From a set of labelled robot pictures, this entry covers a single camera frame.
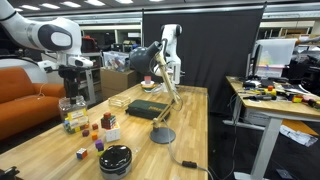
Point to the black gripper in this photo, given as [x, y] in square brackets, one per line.
[72, 78]

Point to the orange wooden cube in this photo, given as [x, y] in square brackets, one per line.
[94, 136]

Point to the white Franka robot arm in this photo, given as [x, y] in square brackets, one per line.
[36, 31]

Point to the idle white robot arm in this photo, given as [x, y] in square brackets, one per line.
[171, 50]

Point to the red-brown wooden cube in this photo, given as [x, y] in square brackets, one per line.
[107, 115]
[95, 126]

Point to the dark maroon wooden cube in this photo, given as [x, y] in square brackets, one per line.
[85, 133]

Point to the black-framed Rubik's cube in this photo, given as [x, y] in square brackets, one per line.
[108, 123]

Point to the purple wooden cube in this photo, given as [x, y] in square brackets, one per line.
[98, 142]
[100, 148]

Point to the white-framed Rubik's cube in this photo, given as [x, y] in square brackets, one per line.
[113, 133]

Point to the small Rubik's cube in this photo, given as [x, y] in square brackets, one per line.
[81, 153]

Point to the yellow-green wooden cube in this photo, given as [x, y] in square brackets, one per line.
[100, 153]

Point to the stack of coloured plates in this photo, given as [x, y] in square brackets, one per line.
[148, 87]

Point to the clear jar of coloured cubes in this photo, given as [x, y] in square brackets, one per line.
[74, 116]

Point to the closed cardboard box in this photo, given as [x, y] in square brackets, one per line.
[116, 81]

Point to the clear plastic tray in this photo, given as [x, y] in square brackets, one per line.
[119, 100]

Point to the orange sofa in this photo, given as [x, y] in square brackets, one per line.
[20, 103]

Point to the clear storage bin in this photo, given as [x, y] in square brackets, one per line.
[115, 61]

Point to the dark green flat case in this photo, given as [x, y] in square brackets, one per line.
[146, 108]

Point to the white bowl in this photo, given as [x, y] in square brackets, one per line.
[148, 83]

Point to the red pink block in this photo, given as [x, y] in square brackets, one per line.
[147, 79]

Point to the black round lidded bowl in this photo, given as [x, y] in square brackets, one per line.
[115, 161]

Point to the black curtain divider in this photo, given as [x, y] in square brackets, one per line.
[213, 50]

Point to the wooden desk with clutter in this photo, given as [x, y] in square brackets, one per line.
[276, 106]

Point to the computer monitor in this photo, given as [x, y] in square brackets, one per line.
[275, 53]

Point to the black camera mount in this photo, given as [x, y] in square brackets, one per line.
[8, 173]

